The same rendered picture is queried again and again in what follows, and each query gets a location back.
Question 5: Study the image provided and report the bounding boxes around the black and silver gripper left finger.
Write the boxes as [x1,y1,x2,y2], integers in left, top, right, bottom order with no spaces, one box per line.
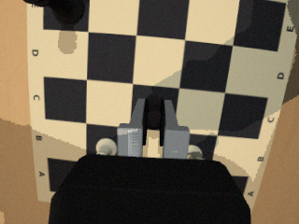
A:
[117,99,149,157]

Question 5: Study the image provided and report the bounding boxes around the white pawn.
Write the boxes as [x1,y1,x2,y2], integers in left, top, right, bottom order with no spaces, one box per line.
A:
[96,138,117,155]

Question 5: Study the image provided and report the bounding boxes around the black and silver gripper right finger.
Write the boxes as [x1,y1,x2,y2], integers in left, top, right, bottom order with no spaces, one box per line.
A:
[160,100,190,159]

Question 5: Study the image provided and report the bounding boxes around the black and cream chessboard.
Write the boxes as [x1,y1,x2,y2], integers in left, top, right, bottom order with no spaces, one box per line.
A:
[27,0,299,214]

